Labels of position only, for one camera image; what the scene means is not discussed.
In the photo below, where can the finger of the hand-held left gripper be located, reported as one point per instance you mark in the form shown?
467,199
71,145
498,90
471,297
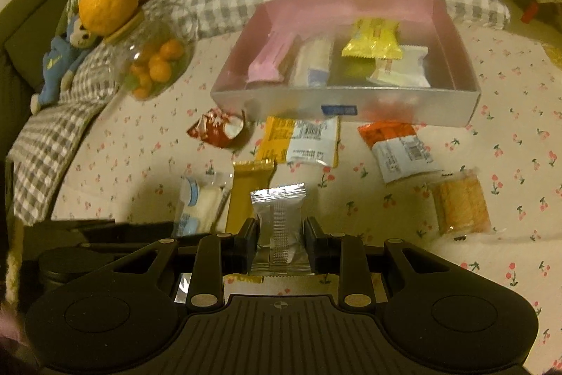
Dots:
149,233

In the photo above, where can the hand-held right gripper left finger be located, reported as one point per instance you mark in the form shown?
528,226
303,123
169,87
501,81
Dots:
253,245

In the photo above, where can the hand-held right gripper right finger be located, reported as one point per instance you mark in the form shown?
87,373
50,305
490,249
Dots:
309,245

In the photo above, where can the silver snack packet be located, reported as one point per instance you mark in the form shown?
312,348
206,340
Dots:
279,221

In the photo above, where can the gold snack bar packet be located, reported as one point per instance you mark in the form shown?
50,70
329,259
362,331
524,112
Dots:
246,199

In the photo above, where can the orange yellow snack packet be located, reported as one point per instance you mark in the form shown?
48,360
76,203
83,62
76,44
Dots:
303,137

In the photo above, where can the red white barcode snack packet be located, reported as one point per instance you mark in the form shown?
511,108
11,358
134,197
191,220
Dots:
395,155

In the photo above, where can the clear packet of brown biscuits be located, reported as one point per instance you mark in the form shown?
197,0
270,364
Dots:
461,203

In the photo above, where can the pink and silver box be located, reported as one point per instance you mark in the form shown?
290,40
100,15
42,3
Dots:
395,107

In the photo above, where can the pink snack packet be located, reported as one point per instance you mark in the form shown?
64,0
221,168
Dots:
265,61

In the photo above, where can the cream white pastry packet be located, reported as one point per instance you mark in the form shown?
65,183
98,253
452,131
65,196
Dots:
401,69

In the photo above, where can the bright yellow snack packet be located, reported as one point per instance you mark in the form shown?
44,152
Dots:
373,41

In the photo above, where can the yellow knitted cloth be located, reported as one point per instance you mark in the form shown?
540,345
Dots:
13,278

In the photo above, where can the blue plush toy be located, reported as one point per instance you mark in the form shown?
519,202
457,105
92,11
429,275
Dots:
57,63

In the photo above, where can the clear jar of small oranges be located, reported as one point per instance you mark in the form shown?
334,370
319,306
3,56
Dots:
158,58

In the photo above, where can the cherry print bed sheet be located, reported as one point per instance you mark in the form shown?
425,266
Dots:
505,137

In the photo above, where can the dark green sofa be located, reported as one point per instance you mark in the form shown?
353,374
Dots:
26,6

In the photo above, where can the orange fruit shaped jar lid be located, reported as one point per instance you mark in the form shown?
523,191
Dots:
107,1

